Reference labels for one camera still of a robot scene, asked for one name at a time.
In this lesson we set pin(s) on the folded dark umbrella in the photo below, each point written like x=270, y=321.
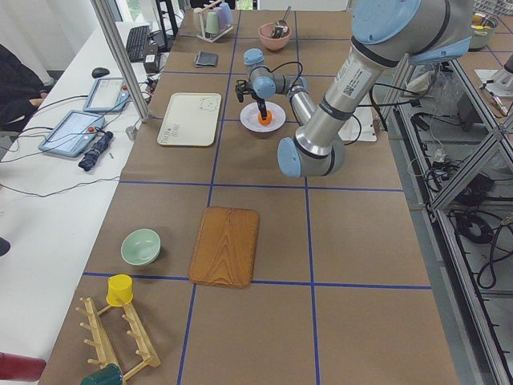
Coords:
x=99, y=147

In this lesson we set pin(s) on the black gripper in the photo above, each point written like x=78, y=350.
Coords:
x=260, y=101

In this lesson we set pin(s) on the wooden mug rack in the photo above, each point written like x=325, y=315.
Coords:
x=118, y=337

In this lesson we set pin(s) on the pink bowl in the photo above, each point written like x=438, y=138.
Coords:
x=269, y=42

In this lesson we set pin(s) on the far teach pendant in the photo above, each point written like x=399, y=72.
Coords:
x=107, y=95

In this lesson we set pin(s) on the black keyboard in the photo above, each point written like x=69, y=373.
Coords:
x=136, y=43

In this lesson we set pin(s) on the purple cup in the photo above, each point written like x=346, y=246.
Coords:
x=220, y=17

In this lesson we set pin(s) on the aluminium frame post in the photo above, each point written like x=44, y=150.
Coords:
x=117, y=48

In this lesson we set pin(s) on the wooden rack rod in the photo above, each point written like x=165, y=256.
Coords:
x=211, y=4

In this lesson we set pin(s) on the blue cup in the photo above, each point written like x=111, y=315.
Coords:
x=227, y=12

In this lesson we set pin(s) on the near teach pendant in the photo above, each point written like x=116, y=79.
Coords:
x=73, y=134

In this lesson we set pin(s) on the wooden grain serving tray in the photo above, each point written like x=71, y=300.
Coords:
x=226, y=247

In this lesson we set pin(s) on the white round plate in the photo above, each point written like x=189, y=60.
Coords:
x=251, y=117

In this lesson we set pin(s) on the green cup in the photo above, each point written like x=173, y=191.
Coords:
x=211, y=23

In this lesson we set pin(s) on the red bottle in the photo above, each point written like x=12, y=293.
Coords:
x=21, y=368

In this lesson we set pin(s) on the folded grey cloth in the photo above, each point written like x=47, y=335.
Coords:
x=206, y=59

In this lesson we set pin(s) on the cream bear tray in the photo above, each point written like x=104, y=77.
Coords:
x=190, y=120

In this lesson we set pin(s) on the light green bowl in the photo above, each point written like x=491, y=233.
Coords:
x=141, y=247

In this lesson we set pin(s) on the white wire cup rack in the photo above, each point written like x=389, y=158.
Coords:
x=211, y=38

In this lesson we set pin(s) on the black computer mouse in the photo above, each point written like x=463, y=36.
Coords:
x=99, y=72

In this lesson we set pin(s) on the orange fruit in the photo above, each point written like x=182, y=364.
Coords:
x=265, y=120

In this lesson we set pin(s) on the teach pendant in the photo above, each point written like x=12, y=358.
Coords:
x=107, y=95
x=73, y=134

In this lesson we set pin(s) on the metal scoop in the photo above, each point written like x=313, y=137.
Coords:
x=280, y=27

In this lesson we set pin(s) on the yellow mug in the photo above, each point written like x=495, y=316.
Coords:
x=119, y=290

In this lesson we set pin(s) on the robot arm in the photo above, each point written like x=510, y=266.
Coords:
x=384, y=32

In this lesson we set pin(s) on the dark green mug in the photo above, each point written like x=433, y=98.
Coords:
x=109, y=375

